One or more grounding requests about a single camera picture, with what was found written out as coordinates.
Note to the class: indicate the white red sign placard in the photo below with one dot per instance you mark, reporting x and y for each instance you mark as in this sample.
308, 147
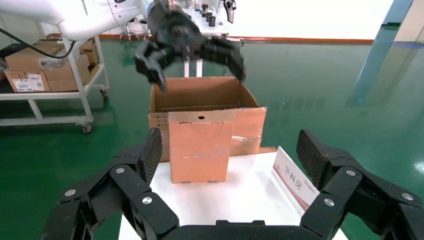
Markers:
291, 179

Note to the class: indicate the wide plain cardboard box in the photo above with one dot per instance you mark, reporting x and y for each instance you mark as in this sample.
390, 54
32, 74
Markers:
23, 62

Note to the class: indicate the black hanging device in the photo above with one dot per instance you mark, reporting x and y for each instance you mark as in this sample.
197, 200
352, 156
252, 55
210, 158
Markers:
229, 10

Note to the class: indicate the cardboard box with sticker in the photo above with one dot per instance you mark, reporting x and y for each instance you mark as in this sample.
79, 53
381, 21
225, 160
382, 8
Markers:
89, 53

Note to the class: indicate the small cardboard box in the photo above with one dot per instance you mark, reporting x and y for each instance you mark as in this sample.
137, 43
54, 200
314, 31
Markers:
198, 149

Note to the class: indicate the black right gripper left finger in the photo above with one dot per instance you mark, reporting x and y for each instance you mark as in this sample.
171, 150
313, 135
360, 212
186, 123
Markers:
132, 185

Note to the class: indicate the blue building pillar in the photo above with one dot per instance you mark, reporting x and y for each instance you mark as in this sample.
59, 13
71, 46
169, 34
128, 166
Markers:
394, 20

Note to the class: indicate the medium plain cardboard box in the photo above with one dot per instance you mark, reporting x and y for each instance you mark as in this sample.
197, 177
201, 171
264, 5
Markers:
68, 73

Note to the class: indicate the black bag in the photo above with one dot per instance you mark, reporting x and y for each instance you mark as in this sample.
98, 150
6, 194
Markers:
13, 50

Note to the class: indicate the white wheeled shelf cart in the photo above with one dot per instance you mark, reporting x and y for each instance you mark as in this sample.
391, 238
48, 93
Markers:
43, 96

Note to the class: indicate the brown cardboard support platform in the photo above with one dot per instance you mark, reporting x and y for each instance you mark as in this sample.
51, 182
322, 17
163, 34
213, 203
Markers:
267, 150

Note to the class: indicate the clear plastic bag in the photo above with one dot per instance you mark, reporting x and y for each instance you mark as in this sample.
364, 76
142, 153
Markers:
53, 63

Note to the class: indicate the low plain cardboard box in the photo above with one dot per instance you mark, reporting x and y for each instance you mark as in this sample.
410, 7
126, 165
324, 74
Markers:
63, 86

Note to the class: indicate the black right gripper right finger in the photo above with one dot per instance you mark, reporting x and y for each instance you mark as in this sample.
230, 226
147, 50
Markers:
351, 185

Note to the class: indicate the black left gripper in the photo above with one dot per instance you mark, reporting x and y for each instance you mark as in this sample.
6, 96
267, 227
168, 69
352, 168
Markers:
175, 33

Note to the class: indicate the cardboard box with white labels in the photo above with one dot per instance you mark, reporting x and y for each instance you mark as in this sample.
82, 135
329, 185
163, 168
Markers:
26, 82

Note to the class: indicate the large open cardboard box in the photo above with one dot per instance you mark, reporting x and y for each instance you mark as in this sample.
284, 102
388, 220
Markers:
248, 129

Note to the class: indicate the flat cardboard sheet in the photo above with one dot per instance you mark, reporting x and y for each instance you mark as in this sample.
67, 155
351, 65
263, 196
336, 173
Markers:
94, 73

